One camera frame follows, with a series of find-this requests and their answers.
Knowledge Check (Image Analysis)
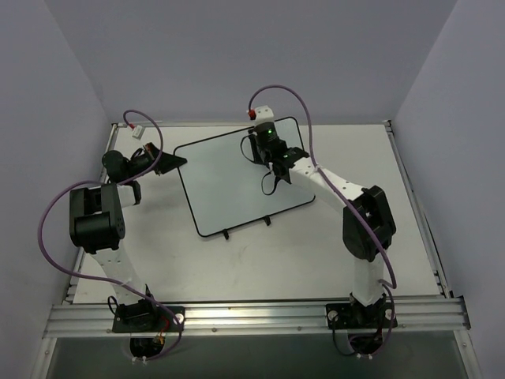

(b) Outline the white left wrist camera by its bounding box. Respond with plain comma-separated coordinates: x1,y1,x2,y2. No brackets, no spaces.
130,125,144,140

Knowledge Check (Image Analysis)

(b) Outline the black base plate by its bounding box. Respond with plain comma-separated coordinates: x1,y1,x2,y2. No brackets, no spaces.
112,302,179,333
325,302,398,330

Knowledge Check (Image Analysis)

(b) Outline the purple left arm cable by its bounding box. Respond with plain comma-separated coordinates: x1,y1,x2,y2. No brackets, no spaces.
37,109,186,362

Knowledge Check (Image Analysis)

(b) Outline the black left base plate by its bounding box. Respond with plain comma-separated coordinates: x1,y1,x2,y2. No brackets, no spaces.
112,302,179,333

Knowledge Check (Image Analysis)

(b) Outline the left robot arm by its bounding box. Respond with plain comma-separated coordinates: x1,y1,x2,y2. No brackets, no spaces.
69,143,187,331

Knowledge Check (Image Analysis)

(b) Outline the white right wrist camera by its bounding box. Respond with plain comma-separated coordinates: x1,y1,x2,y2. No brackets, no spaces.
248,106,275,122

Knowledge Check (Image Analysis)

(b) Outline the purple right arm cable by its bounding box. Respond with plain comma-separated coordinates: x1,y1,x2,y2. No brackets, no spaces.
248,84,398,355

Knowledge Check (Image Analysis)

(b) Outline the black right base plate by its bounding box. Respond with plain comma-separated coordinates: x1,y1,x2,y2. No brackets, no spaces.
325,302,398,330

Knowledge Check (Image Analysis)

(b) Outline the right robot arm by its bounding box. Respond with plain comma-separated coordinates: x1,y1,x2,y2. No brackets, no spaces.
249,122,397,326

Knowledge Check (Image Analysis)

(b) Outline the aluminium front rail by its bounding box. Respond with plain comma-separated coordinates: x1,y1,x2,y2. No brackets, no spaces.
43,296,470,338

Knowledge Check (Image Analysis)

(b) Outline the white whiteboard black frame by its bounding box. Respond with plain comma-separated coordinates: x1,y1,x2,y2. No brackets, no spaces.
174,125,315,238

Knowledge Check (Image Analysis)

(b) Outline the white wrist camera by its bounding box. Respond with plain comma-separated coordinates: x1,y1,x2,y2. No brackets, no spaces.
248,106,275,122
130,125,144,140

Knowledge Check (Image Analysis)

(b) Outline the black whiteboard stand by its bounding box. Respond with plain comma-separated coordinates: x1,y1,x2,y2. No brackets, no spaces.
220,215,271,241

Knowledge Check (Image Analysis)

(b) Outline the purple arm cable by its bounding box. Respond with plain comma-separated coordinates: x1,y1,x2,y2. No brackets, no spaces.
248,84,398,355
37,109,186,362

